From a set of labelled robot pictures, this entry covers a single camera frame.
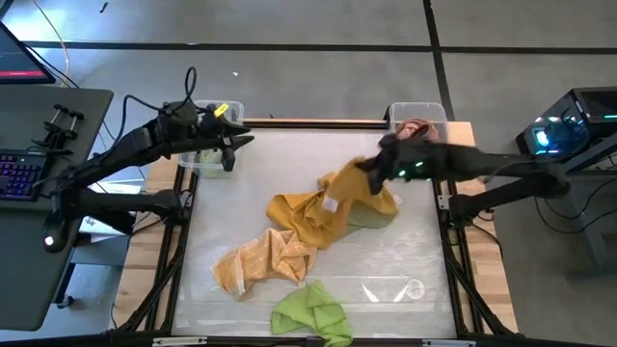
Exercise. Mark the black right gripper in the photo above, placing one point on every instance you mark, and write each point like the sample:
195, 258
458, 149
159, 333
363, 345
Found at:
410, 156

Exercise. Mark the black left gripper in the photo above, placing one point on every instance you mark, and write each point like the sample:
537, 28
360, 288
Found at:
212, 132

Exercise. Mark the pale green towel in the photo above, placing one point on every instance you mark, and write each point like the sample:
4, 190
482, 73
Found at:
209, 158

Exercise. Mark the salmon pink towel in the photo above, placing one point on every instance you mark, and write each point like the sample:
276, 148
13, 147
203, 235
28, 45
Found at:
414, 127

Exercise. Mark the mustard yellow towel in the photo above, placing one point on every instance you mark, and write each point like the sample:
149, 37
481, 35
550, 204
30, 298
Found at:
308, 217

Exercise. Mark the light orange checked towel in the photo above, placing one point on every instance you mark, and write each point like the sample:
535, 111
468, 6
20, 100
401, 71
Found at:
270, 260

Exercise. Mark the bright green knitted towel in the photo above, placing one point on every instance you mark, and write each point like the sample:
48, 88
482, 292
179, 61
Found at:
313, 313

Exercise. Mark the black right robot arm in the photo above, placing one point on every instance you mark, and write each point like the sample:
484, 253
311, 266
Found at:
482, 161

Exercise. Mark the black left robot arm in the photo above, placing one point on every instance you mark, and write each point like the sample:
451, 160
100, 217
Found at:
130, 144

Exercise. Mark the clear plastic bin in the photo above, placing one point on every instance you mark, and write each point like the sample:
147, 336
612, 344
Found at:
414, 111
236, 113

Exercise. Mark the yellow tag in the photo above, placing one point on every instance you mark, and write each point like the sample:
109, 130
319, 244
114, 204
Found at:
221, 110

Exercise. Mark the white glossy table mat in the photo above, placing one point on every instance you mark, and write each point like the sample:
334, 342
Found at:
241, 193

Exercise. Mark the black lit computer tower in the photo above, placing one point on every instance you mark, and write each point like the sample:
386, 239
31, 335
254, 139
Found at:
569, 120

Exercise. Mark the black computer mouse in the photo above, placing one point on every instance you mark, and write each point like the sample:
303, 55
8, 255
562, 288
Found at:
55, 238

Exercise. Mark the dark grey side desk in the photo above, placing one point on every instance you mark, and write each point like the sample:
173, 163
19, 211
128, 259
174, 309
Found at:
593, 164

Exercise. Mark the black backlit keyboard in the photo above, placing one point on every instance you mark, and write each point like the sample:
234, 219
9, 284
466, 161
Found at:
19, 176

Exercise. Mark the black computer monitor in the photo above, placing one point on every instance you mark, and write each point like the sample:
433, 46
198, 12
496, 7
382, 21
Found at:
19, 58

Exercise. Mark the black desk caster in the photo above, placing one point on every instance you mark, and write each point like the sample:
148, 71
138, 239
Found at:
66, 302

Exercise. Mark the silver frame bracket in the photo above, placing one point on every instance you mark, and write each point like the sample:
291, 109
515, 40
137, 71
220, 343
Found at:
178, 341
448, 343

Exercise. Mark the black metal clamp bracket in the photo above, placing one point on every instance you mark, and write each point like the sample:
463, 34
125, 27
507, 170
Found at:
48, 127

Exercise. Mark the black metal table frame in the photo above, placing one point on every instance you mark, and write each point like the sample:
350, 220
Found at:
231, 343

